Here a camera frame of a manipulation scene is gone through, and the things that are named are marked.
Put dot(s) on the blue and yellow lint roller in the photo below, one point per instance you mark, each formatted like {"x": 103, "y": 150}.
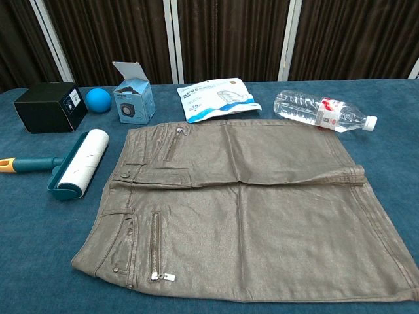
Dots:
{"x": 82, "y": 160}

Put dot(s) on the white KN95 mask package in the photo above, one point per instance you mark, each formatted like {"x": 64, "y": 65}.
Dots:
{"x": 216, "y": 98}

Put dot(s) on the brown leather skirt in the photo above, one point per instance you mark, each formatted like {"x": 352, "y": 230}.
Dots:
{"x": 248, "y": 209}

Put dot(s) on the light blue speaker box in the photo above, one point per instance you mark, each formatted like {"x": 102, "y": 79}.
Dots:
{"x": 135, "y": 101}

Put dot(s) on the clear plastic water bottle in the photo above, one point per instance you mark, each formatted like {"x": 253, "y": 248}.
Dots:
{"x": 314, "y": 109}

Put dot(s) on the dark brown curtain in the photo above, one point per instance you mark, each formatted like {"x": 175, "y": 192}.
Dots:
{"x": 229, "y": 36}

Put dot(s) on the blue ball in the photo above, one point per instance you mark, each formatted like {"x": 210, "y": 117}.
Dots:
{"x": 98, "y": 100}

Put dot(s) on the black cardboard box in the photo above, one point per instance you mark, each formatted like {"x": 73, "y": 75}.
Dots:
{"x": 46, "y": 106}

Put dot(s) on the blue table cloth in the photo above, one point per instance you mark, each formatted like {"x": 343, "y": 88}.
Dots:
{"x": 39, "y": 248}

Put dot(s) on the white screen frame post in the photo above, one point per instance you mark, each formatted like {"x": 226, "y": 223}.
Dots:
{"x": 289, "y": 39}
{"x": 171, "y": 39}
{"x": 52, "y": 36}
{"x": 414, "y": 72}

